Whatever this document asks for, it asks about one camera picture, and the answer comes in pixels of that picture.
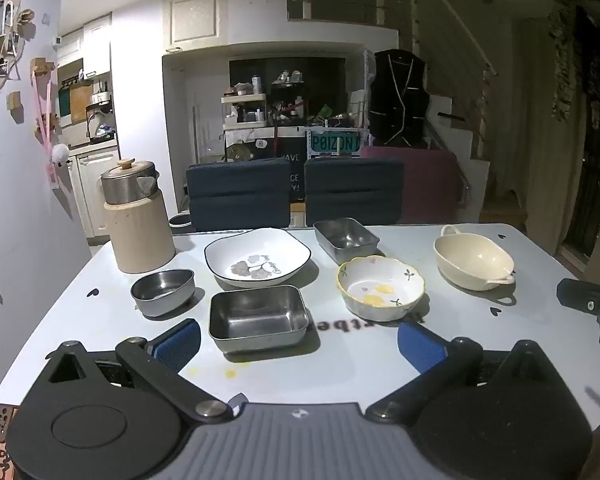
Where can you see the teal sign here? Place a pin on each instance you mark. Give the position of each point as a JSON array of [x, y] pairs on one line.
[[332, 142]]

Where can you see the floral bowl with yellow rim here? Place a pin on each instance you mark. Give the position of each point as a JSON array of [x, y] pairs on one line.
[[380, 290]]

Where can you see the white heart print tablecloth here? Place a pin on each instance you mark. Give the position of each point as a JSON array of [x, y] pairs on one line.
[[480, 340]]

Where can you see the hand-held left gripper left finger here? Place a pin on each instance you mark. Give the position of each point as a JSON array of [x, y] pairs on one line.
[[179, 342]]

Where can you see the white leaf print plate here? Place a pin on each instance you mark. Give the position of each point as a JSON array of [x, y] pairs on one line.
[[257, 257]]

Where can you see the white kitchen cabinet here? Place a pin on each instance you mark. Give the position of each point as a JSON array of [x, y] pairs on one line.
[[92, 190]]

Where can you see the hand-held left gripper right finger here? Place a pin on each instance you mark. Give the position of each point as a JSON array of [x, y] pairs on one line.
[[420, 347]]

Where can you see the beige and steel kettle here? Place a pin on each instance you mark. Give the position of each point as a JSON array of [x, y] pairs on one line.
[[137, 230]]

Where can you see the white storage rack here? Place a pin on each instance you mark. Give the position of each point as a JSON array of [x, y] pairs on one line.
[[244, 110]]

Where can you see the black lettered board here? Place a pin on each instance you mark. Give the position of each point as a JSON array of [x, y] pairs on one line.
[[290, 160]]

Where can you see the round steel bowl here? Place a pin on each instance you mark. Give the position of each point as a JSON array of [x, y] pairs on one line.
[[162, 290]]

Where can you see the black vest with white trim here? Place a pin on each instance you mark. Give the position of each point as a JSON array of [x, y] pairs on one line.
[[397, 95]]

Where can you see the large rectangular steel container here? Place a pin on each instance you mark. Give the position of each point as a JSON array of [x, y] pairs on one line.
[[257, 317]]

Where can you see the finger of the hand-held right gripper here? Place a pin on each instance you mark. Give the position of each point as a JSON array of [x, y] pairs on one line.
[[580, 297]]

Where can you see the dark blue chair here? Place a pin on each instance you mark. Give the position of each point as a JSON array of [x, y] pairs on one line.
[[237, 192], [352, 190]]

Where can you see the white wall cabinet door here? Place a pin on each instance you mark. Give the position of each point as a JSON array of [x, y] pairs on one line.
[[196, 15]]

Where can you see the pink ribbon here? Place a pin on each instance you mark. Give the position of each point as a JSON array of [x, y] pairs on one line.
[[44, 110]]

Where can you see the small square steel container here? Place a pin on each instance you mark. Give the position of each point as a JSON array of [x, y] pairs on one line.
[[346, 240]]

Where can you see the maroon chair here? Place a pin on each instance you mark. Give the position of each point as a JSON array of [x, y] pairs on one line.
[[430, 180]]

